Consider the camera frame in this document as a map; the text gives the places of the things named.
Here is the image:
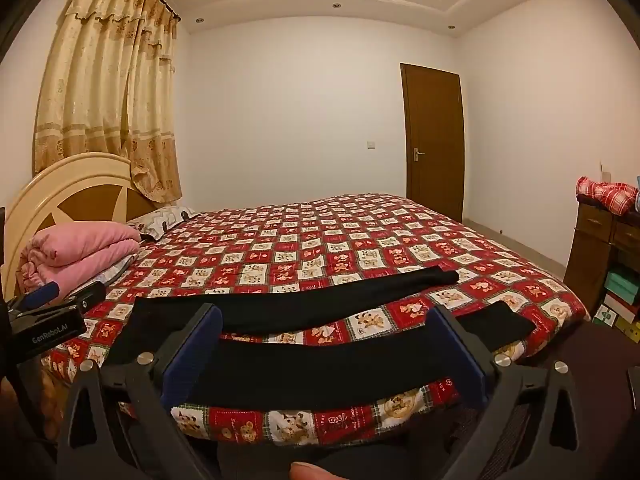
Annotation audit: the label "yellow cardboard box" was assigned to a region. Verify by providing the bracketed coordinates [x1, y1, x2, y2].
[615, 315, 640, 343]

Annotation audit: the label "patterned pillow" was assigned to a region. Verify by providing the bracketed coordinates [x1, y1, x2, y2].
[125, 205, 201, 241]

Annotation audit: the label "red printed bedsheet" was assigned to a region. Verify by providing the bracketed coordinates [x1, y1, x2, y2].
[40, 191, 588, 448]

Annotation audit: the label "beige patterned curtain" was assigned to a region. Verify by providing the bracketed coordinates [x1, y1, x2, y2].
[32, 0, 183, 203]

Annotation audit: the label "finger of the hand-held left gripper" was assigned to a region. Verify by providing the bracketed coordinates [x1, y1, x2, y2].
[20, 282, 61, 311]
[60, 280, 107, 313]

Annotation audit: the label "black pants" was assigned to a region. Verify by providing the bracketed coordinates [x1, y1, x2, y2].
[102, 266, 538, 411]

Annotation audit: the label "person's right hand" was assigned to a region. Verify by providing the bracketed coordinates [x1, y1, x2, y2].
[290, 461, 328, 480]

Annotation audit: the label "brown wooden dresser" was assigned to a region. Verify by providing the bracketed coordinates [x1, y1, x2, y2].
[562, 195, 640, 316]

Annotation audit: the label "red plaid cloth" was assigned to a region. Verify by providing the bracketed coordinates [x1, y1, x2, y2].
[575, 176, 640, 217]

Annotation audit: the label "teal cardboard box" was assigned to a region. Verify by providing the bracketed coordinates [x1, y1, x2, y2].
[604, 267, 640, 306]

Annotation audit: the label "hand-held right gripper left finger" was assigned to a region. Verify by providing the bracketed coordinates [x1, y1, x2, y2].
[55, 302, 223, 480]

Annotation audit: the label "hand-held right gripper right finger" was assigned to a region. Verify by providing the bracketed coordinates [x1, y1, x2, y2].
[427, 305, 583, 480]

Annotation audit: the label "white green cardboard box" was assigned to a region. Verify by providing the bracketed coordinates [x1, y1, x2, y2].
[592, 302, 626, 328]

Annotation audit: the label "cream wooden headboard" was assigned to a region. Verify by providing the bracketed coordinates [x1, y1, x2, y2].
[0, 152, 161, 301]

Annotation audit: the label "pink folded quilt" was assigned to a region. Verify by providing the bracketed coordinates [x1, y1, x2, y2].
[17, 222, 143, 296]

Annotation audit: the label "brown wooden door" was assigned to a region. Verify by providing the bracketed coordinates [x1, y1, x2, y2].
[400, 62, 466, 223]

